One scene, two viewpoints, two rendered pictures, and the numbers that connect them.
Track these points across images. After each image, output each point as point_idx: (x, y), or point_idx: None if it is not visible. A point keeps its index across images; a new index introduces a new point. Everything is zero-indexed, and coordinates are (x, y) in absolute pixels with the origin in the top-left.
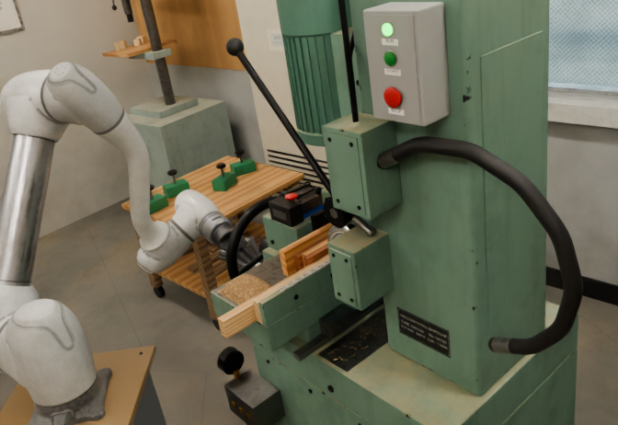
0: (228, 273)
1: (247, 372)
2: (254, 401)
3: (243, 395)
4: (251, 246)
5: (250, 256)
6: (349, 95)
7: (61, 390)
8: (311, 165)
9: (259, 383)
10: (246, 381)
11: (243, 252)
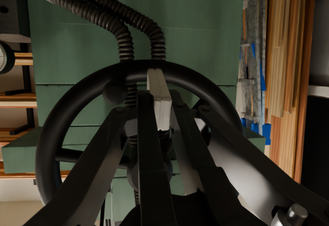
0: (35, 167)
1: (13, 35)
2: (14, 41)
3: (1, 38)
4: (255, 187)
5: (177, 152)
6: (105, 222)
7: None
8: (100, 213)
9: (27, 39)
10: (9, 36)
11: (193, 184)
